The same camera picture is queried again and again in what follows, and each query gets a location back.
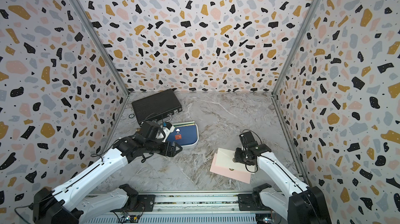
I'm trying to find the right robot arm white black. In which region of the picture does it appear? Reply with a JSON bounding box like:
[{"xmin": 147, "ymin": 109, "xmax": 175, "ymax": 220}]
[{"xmin": 233, "ymin": 130, "xmax": 332, "ymax": 224}]

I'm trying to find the pink envelope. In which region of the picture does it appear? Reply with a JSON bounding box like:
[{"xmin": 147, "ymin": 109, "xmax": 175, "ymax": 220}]
[{"xmin": 210, "ymin": 154, "xmax": 251, "ymax": 184}]

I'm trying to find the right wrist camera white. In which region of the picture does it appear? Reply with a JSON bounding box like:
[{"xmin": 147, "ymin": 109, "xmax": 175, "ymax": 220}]
[{"xmin": 239, "ymin": 131, "xmax": 258, "ymax": 149}]

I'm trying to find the black briefcase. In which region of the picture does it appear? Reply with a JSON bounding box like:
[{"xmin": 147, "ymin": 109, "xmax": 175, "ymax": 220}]
[{"xmin": 131, "ymin": 89, "xmax": 183, "ymax": 125}]

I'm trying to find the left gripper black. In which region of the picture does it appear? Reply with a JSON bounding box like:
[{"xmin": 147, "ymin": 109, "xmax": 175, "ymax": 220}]
[{"xmin": 144, "ymin": 138, "xmax": 183, "ymax": 156}]

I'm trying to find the dark blue envelope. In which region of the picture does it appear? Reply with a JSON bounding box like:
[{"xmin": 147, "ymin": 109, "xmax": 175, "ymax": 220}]
[{"xmin": 165, "ymin": 124, "xmax": 198, "ymax": 146}]

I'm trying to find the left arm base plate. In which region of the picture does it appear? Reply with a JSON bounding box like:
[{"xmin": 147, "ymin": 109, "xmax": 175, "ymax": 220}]
[{"xmin": 112, "ymin": 194, "xmax": 156, "ymax": 212}]

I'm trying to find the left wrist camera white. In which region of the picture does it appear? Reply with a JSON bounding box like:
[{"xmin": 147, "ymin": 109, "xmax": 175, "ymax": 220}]
[{"xmin": 157, "ymin": 122, "xmax": 175, "ymax": 142}]

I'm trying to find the left corner aluminium post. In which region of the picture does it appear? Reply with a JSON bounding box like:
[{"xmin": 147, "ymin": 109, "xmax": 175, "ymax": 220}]
[{"xmin": 68, "ymin": 0, "xmax": 130, "ymax": 96}]

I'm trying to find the white storage box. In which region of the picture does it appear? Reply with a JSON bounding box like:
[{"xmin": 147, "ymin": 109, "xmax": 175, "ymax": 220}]
[{"xmin": 165, "ymin": 123, "xmax": 200, "ymax": 150}]

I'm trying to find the light green envelope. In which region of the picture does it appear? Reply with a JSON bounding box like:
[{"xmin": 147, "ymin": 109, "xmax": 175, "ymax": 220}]
[{"xmin": 173, "ymin": 121, "xmax": 195, "ymax": 127}]

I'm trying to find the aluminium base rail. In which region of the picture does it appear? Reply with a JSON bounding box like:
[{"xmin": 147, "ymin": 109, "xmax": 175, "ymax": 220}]
[{"xmin": 84, "ymin": 191, "xmax": 288, "ymax": 224}]

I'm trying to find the right corner aluminium post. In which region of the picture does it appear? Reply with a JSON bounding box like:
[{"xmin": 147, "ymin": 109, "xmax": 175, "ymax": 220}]
[{"xmin": 271, "ymin": 0, "xmax": 321, "ymax": 98}]

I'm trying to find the corner aluminium post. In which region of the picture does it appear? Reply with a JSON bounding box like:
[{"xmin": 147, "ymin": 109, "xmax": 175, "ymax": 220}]
[
  {"xmin": 68, "ymin": 0, "xmax": 130, "ymax": 96},
  {"xmin": 271, "ymin": 0, "xmax": 321, "ymax": 98}
]

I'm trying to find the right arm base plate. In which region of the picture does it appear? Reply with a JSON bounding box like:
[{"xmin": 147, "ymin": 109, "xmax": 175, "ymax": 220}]
[{"xmin": 237, "ymin": 192, "xmax": 268, "ymax": 211}]

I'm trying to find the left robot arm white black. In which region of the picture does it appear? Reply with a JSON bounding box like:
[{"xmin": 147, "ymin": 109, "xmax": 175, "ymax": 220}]
[{"xmin": 32, "ymin": 121, "xmax": 182, "ymax": 224}]

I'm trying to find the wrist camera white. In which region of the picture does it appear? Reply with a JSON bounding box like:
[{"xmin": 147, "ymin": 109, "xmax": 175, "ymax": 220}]
[
  {"xmin": 157, "ymin": 122, "xmax": 175, "ymax": 142},
  {"xmin": 239, "ymin": 131, "xmax": 258, "ymax": 149}
]

